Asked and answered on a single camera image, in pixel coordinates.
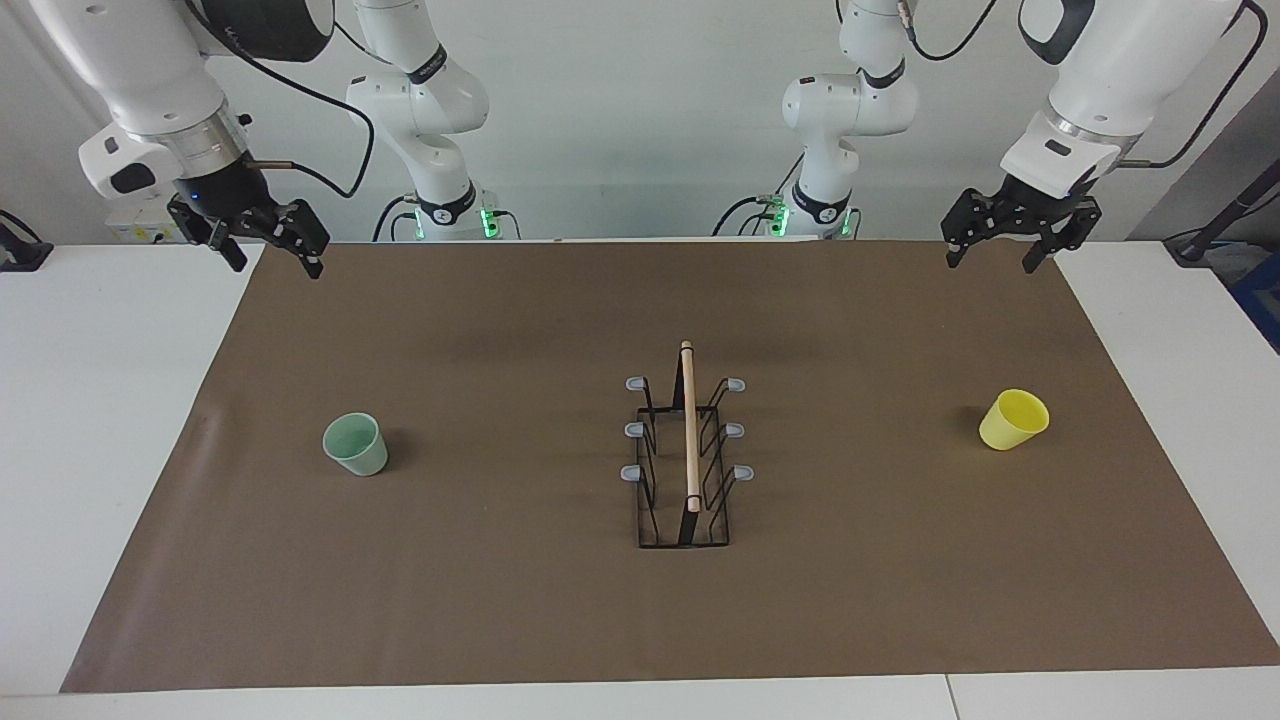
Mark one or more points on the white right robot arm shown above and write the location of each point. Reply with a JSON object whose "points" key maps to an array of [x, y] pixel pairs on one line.
{"points": [[150, 70]]}

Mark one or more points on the yellow plastic cup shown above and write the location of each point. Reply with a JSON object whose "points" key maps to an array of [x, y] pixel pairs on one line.
{"points": [[1008, 425]]}

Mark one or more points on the brown paper table mat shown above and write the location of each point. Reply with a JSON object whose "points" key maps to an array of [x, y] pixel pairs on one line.
{"points": [[400, 600]]}

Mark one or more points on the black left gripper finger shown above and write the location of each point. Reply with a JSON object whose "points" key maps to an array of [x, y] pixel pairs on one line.
{"points": [[975, 220], [1072, 225]]}

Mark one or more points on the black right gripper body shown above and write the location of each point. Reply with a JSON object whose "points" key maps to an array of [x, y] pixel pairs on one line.
{"points": [[215, 200]]}

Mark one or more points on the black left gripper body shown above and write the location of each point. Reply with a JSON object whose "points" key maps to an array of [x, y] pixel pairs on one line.
{"points": [[1040, 210]]}

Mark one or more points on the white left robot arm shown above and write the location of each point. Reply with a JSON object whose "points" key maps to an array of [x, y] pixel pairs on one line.
{"points": [[1130, 70]]}

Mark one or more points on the white power box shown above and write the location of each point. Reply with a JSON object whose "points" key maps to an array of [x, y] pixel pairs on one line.
{"points": [[140, 232]]}

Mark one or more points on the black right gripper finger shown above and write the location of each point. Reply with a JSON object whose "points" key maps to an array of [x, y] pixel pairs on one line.
{"points": [[228, 250], [303, 235]]}

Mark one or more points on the pale green plastic cup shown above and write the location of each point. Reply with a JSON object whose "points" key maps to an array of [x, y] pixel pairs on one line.
{"points": [[358, 452]]}

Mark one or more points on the blue crate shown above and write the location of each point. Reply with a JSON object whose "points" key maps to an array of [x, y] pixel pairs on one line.
{"points": [[1262, 295]]}

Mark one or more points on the black table clamp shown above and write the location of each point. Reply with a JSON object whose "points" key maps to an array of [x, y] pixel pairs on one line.
{"points": [[25, 255]]}

